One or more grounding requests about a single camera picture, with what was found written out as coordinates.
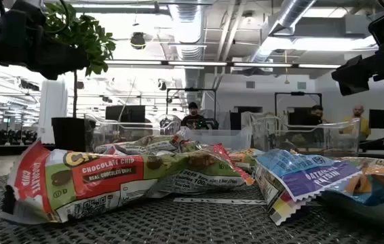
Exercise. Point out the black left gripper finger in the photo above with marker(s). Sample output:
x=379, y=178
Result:
x=51, y=72
x=63, y=56

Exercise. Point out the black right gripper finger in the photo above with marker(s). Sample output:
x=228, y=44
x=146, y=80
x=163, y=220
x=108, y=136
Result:
x=349, y=83
x=353, y=65

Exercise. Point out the oatmeal raisin granola bar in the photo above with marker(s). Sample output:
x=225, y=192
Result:
x=300, y=176

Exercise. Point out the chocolate chip granola bar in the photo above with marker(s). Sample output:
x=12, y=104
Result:
x=110, y=176
x=188, y=145
x=137, y=145

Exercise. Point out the person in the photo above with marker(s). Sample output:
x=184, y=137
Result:
x=193, y=120
x=314, y=117
x=360, y=113

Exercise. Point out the green leafy indoor tree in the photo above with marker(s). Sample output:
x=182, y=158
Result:
x=87, y=34

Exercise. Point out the long ceiling light strip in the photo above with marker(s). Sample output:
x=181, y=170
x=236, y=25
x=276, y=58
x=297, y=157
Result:
x=197, y=63
x=263, y=64
x=319, y=66
x=134, y=62

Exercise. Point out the black computer monitor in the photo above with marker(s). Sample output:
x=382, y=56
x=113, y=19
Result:
x=380, y=118
x=125, y=113

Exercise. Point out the yellow hanging pendant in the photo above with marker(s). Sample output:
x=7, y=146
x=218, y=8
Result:
x=286, y=80

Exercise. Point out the black square planter pot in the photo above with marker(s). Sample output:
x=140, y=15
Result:
x=68, y=135

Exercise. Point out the clear plastic bin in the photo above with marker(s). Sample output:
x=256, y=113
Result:
x=110, y=130
x=314, y=139

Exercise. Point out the black ceiling spotlight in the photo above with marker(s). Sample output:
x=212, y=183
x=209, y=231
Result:
x=137, y=40

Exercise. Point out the translucent white plastic bin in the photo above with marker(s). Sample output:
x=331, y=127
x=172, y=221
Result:
x=226, y=137

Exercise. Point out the white label strip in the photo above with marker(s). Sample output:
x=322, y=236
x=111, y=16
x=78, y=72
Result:
x=219, y=201

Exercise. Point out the grey woven table mat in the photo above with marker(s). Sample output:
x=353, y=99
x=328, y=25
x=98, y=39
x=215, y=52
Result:
x=178, y=230

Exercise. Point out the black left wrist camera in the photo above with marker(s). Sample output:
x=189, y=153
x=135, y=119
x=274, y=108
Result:
x=22, y=10

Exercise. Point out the grey wall vent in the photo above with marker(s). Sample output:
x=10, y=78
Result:
x=250, y=84
x=301, y=85

